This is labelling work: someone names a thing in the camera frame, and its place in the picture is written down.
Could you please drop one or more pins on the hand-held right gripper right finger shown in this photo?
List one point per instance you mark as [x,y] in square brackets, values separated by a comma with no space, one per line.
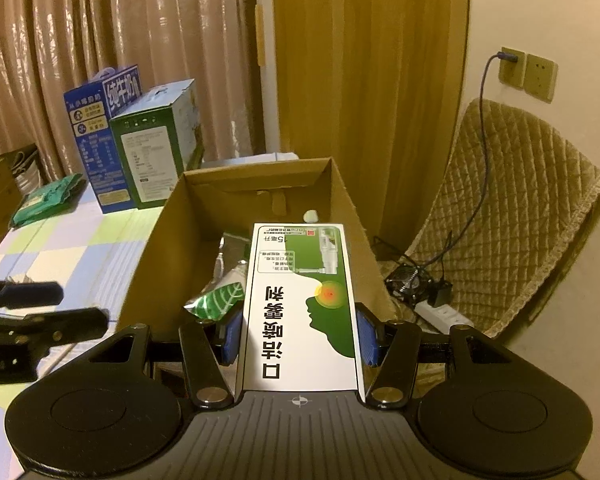
[366,335]

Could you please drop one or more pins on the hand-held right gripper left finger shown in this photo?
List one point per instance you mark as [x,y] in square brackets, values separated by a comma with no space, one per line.
[230,335]

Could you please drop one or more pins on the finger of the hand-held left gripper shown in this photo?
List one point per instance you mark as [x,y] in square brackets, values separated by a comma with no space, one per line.
[35,294]
[75,325]

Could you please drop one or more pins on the silver foil bag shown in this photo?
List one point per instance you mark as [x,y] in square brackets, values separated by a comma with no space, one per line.
[232,275]

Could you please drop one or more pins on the green and white spray box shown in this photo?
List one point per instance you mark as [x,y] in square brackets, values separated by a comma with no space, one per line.
[300,320]

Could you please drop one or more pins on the brown cardboard box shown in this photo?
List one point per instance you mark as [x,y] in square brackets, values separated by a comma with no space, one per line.
[150,280]

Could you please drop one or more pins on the small white round object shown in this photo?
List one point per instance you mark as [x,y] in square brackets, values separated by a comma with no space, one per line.
[311,216]

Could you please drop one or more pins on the checked cloth desktop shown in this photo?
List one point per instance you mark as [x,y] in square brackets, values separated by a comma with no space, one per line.
[80,255]

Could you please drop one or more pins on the green leaf print packet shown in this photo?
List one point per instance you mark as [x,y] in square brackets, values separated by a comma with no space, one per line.
[215,302]

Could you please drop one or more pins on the small black fan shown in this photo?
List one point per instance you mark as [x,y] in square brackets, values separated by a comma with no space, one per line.
[409,284]

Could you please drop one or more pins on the white power strip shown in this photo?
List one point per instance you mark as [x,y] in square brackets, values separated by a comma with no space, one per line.
[445,316]

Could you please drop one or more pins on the black power adapter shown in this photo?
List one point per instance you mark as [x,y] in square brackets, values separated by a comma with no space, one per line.
[440,295]

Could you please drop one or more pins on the green wet wipes packet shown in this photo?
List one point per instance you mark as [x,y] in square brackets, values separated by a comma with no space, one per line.
[50,200]

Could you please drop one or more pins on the dark bag with white contents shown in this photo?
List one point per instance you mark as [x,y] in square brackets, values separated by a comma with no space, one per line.
[25,162]

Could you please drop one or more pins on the blue milk carton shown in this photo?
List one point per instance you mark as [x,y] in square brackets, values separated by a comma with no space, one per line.
[95,160]

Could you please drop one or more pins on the green carton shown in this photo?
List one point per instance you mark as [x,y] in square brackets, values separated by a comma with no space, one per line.
[150,160]

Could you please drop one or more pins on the chair with quilted cover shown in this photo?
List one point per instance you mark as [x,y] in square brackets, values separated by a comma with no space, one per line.
[520,200]

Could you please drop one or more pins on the plain yellow curtain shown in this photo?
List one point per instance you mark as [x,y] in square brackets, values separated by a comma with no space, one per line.
[370,85]

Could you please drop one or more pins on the shiny beige curtain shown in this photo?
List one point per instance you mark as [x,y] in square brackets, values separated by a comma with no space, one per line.
[105,35]

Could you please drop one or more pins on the charger plug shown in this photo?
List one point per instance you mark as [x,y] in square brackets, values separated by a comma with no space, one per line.
[509,55]

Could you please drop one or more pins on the wall socket with charger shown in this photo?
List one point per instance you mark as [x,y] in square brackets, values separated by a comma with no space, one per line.
[512,72]

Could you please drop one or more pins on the empty wall socket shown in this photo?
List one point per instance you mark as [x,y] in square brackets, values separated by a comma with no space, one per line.
[541,76]

